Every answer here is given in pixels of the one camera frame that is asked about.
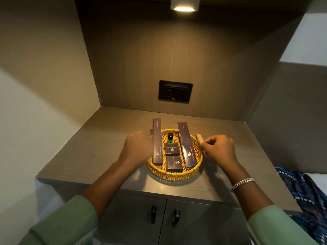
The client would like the person's left hand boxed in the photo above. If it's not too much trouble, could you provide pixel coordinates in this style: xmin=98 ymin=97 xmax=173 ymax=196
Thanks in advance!
xmin=119 ymin=130 xmax=154 ymax=169

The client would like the black wall socket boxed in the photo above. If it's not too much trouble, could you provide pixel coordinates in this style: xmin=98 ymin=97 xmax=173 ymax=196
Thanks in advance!
xmin=158 ymin=80 xmax=193 ymax=104

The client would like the person's green sleeve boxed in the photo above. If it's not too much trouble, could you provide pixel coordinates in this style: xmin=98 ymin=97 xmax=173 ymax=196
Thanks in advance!
xmin=247 ymin=205 xmax=320 ymax=245
xmin=19 ymin=195 xmax=99 ymax=245

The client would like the person's left forearm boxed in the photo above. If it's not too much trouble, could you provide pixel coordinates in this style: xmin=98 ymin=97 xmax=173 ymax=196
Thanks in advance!
xmin=82 ymin=158 xmax=138 ymax=220

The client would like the person's right forearm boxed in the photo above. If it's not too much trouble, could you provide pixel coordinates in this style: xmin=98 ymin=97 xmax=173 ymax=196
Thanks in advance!
xmin=222 ymin=162 xmax=274 ymax=221

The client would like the white pillow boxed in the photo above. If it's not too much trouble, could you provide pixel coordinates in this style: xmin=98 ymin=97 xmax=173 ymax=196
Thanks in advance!
xmin=305 ymin=173 xmax=327 ymax=190

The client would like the round white ceiling lamp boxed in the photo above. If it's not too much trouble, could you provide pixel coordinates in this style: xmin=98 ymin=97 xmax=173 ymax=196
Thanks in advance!
xmin=170 ymin=0 xmax=200 ymax=12

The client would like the small brown square box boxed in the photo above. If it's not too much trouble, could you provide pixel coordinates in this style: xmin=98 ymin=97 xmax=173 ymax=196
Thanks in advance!
xmin=164 ymin=142 xmax=181 ymax=156
xmin=166 ymin=156 xmax=184 ymax=173

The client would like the narrow long brown box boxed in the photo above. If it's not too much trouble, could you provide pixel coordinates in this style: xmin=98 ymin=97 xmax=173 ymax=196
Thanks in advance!
xmin=152 ymin=118 xmax=164 ymax=166

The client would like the blue patterned cloth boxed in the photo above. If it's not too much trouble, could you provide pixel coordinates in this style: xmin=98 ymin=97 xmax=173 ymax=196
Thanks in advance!
xmin=275 ymin=167 xmax=327 ymax=245

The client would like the grey cabinet door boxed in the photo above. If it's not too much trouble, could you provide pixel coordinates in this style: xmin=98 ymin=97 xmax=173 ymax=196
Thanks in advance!
xmin=97 ymin=191 xmax=168 ymax=245
xmin=158 ymin=199 xmax=253 ymax=245

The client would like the person's right hand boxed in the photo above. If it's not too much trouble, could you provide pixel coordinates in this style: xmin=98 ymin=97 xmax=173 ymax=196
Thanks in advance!
xmin=201 ymin=135 xmax=239 ymax=173

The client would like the silver chain bracelet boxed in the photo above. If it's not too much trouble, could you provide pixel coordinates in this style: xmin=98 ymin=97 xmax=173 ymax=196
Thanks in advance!
xmin=230 ymin=178 xmax=255 ymax=193

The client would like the person's green left sleeve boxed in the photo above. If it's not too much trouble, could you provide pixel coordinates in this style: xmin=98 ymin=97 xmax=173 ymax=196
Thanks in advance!
xmin=19 ymin=195 xmax=99 ymax=245

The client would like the beige tube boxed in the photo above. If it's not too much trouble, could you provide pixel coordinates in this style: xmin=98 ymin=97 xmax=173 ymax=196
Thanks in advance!
xmin=195 ymin=133 xmax=205 ymax=154

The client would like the wide long brown box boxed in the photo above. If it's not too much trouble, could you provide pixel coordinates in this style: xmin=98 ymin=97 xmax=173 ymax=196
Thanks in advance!
xmin=177 ymin=122 xmax=198 ymax=168

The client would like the person's green right sleeve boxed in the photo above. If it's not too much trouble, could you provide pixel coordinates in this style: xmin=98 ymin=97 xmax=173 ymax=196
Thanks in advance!
xmin=247 ymin=205 xmax=320 ymax=245

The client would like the round yellow wicker basket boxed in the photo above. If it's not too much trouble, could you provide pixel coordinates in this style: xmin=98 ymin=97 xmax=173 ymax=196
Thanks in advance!
xmin=145 ymin=129 xmax=204 ymax=182

